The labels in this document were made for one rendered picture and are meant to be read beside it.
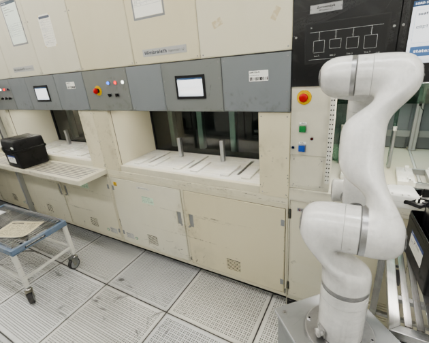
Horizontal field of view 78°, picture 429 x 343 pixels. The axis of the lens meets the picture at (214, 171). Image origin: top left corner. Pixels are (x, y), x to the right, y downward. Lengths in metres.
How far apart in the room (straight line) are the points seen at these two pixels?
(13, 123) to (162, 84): 2.08
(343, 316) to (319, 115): 0.87
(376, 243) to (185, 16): 1.36
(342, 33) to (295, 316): 1.09
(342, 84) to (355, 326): 0.63
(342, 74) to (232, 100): 0.81
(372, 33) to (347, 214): 0.83
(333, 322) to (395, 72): 0.65
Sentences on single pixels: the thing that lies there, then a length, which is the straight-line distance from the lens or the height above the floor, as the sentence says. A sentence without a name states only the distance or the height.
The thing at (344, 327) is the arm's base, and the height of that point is 0.86.
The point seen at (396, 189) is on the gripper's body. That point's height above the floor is 1.08.
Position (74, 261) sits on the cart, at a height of 0.07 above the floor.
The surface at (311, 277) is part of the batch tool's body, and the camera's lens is 1.82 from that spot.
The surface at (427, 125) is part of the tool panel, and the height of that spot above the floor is 1.03.
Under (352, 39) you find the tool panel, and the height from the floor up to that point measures 1.58.
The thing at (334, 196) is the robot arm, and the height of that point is 1.05.
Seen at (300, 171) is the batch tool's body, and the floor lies 0.97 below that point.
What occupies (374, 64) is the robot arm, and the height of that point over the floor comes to 1.50.
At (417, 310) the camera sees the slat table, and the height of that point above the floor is 0.76.
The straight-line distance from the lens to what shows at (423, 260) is 1.18.
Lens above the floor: 1.53
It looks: 22 degrees down
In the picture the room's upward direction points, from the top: 5 degrees counter-clockwise
